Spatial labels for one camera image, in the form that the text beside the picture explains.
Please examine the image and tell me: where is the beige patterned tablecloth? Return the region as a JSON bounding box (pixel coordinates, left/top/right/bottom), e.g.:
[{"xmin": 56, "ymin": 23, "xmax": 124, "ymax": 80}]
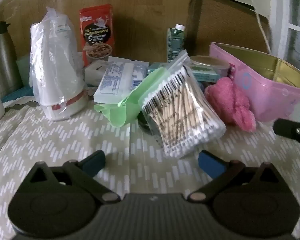
[{"xmin": 0, "ymin": 87, "xmax": 300, "ymax": 240}]

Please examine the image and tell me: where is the light green container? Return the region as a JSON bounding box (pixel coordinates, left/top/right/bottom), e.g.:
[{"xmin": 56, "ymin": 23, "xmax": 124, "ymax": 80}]
[{"xmin": 16, "ymin": 55, "xmax": 34, "ymax": 85}]

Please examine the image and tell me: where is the bagged stack of paper cups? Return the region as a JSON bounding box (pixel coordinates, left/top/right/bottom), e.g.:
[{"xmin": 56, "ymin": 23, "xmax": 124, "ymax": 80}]
[{"xmin": 29, "ymin": 6, "xmax": 88, "ymax": 122}]

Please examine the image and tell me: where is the white wet wipes pack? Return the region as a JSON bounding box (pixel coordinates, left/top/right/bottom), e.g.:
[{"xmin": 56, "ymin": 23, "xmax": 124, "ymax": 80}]
[{"xmin": 94, "ymin": 56, "xmax": 150, "ymax": 103}]

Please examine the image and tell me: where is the small white tissue packet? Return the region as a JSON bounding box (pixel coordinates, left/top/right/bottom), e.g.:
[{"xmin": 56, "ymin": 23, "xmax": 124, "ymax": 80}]
[{"xmin": 84, "ymin": 59, "xmax": 108, "ymax": 84}]

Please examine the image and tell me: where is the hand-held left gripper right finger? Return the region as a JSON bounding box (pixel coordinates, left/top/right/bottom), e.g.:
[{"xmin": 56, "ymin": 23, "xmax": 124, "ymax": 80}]
[{"xmin": 187, "ymin": 150, "xmax": 284, "ymax": 203}]

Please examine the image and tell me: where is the pink storage box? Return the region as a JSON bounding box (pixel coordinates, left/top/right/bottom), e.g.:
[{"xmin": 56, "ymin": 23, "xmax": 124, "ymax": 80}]
[{"xmin": 209, "ymin": 42, "xmax": 300, "ymax": 123}]

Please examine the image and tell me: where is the stainless steel thermos jug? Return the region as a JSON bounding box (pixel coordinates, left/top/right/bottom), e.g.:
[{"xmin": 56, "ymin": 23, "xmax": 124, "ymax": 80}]
[{"xmin": 0, "ymin": 21, "xmax": 20, "ymax": 98}]

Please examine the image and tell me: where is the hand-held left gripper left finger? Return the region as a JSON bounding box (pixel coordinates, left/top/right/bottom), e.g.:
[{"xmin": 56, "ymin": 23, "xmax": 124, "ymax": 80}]
[{"xmin": 22, "ymin": 150, "xmax": 122, "ymax": 204}]

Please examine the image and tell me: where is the white cable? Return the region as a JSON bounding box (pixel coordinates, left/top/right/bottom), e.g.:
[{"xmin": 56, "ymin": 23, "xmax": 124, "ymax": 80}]
[{"xmin": 245, "ymin": 0, "xmax": 272, "ymax": 54}]

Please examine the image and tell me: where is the green drink carton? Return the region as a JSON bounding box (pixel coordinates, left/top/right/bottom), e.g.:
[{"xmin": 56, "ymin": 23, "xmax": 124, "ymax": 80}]
[{"xmin": 167, "ymin": 24, "xmax": 185, "ymax": 63}]

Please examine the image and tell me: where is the brown cardboard panel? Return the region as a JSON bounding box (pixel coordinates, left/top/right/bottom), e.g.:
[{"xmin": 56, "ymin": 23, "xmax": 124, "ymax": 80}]
[{"xmin": 0, "ymin": 0, "xmax": 190, "ymax": 64}]

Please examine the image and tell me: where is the teal small box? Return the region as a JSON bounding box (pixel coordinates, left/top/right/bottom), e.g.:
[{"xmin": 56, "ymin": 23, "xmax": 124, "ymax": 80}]
[{"xmin": 191, "ymin": 66, "xmax": 219, "ymax": 82}]

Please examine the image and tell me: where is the green plastic bag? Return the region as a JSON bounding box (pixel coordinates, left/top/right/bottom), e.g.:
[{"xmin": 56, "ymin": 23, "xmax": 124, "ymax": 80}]
[{"xmin": 94, "ymin": 67, "xmax": 170, "ymax": 127}]

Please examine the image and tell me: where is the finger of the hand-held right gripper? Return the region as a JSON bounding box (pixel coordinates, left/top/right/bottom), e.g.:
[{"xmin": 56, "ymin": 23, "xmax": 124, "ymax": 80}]
[{"xmin": 273, "ymin": 118, "xmax": 300, "ymax": 146}]

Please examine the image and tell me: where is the red cereal box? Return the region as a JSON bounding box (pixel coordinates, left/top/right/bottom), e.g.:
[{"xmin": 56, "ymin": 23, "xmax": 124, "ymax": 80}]
[{"xmin": 79, "ymin": 4, "xmax": 115, "ymax": 67}]

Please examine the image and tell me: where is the pink fluffy cloth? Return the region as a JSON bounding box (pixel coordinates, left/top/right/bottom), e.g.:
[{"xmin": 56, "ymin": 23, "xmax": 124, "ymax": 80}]
[{"xmin": 204, "ymin": 77, "xmax": 256, "ymax": 132}]

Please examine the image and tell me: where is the teal cloth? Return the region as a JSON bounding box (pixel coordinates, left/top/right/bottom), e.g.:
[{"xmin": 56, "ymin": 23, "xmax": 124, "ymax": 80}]
[{"xmin": 1, "ymin": 85, "xmax": 35, "ymax": 103}]

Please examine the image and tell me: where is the round metal tin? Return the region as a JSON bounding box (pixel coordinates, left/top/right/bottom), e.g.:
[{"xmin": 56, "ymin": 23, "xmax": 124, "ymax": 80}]
[{"xmin": 190, "ymin": 55, "xmax": 232, "ymax": 78}]

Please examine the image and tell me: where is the white window frame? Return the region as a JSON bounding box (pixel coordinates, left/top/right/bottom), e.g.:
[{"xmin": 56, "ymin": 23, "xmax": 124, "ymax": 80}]
[{"xmin": 270, "ymin": 0, "xmax": 300, "ymax": 75}]

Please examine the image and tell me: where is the bag of cotton swabs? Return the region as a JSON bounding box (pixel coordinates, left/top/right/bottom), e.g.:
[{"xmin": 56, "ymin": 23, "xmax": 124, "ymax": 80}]
[{"xmin": 137, "ymin": 51, "xmax": 227, "ymax": 158}]

